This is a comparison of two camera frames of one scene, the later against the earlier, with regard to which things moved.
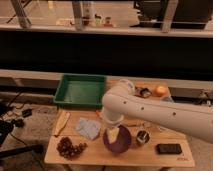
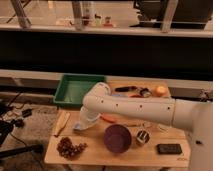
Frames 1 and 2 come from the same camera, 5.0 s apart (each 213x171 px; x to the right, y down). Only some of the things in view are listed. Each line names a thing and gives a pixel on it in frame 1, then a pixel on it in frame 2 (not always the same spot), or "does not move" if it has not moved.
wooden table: [80, 137] does not move
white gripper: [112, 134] → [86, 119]
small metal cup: [142, 137] does not move
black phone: [169, 148] does not move
